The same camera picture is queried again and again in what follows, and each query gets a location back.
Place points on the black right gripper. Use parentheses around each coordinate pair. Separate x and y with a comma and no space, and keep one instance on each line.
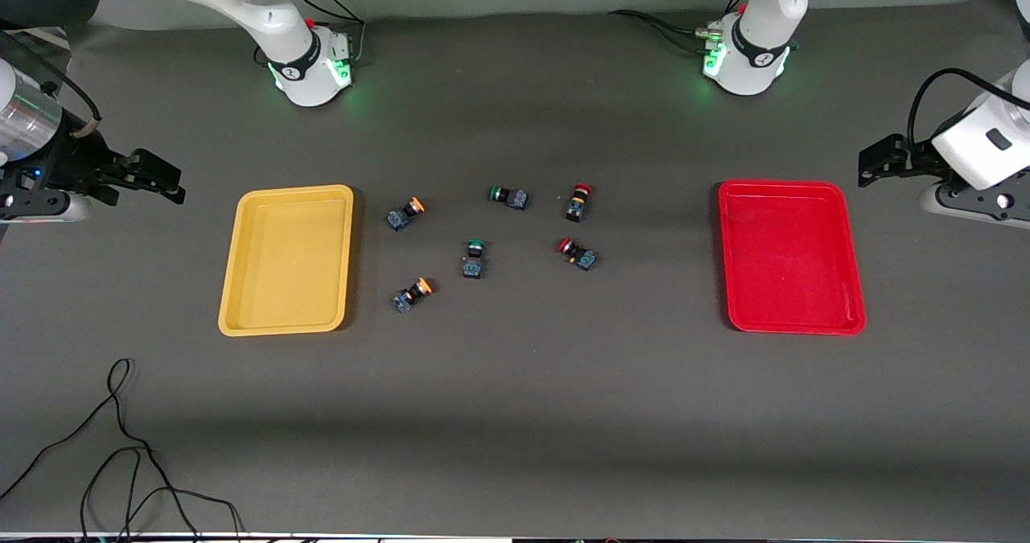
(71,166)

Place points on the green push button switch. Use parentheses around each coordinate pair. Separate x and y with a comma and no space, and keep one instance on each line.
(515,199)
(473,265)

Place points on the red push button switch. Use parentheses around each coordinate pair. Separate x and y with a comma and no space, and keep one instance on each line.
(577,205)
(583,258)

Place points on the red plastic tray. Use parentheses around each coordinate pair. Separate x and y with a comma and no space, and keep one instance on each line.
(793,261)

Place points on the yellow plastic tray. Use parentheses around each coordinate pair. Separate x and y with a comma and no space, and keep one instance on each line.
(286,261)

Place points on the yellow push button switch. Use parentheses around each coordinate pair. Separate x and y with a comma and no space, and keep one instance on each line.
(406,297)
(400,218)

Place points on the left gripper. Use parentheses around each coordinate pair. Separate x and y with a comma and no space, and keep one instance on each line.
(907,160)

